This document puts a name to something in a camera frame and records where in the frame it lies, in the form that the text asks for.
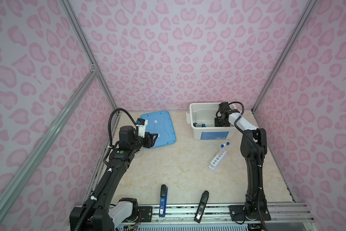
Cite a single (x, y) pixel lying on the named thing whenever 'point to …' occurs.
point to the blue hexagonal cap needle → (195, 123)
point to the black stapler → (201, 207)
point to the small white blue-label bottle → (203, 125)
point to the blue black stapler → (164, 190)
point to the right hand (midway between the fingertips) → (219, 123)
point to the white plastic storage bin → (202, 116)
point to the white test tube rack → (213, 164)
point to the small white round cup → (198, 125)
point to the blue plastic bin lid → (160, 123)
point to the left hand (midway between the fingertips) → (153, 131)
